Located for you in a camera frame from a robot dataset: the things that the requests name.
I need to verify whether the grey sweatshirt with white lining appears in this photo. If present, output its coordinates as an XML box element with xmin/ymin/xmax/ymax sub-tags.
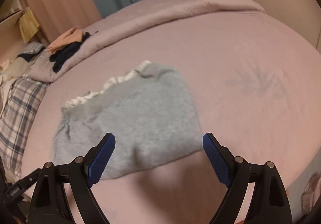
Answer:
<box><xmin>51</xmin><ymin>61</ymin><xmax>202</xmax><ymax>179</ymax></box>

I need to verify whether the plaid blue white quilt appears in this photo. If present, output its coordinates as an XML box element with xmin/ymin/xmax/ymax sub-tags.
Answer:
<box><xmin>0</xmin><ymin>49</ymin><xmax>51</xmax><ymax>177</ymax></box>

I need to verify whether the pink bed sheet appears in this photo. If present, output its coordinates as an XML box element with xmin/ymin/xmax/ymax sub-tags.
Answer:
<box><xmin>21</xmin><ymin>12</ymin><xmax>320</xmax><ymax>223</ymax></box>

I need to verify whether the white crumpled cloth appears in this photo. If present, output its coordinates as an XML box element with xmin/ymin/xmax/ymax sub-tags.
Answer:
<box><xmin>0</xmin><ymin>73</ymin><xmax>18</xmax><ymax>115</ymax></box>

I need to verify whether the beige body pillow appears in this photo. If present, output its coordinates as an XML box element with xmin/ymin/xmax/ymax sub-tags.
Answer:
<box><xmin>1</xmin><ymin>57</ymin><xmax>33</xmax><ymax>77</ymax></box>

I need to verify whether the folded dark navy garment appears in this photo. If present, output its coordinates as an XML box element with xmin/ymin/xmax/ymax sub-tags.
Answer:
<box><xmin>49</xmin><ymin>32</ymin><xmax>91</xmax><ymax>73</ymax></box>

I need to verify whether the striped blue pillow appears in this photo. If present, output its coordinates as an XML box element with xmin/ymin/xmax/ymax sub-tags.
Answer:
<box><xmin>17</xmin><ymin>41</ymin><xmax>45</xmax><ymax>62</ymax></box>

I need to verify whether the folded peach garment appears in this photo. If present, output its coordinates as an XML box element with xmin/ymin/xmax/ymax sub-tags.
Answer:
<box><xmin>46</xmin><ymin>27</ymin><xmax>85</xmax><ymax>54</ymax></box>

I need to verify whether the yellow fringed hanging cloth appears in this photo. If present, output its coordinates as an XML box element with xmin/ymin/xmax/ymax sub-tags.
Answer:
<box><xmin>18</xmin><ymin>7</ymin><xmax>41</xmax><ymax>43</ymax></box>

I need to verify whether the pink folded comforter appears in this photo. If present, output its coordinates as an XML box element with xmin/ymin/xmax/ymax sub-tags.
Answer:
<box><xmin>28</xmin><ymin>0</ymin><xmax>265</xmax><ymax>83</ymax></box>

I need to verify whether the wooden wall shelf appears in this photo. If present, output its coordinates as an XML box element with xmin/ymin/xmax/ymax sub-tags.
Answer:
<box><xmin>1</xmin><ymin>0</ymin><xmax>23</xmax><ymax>34</ymax></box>

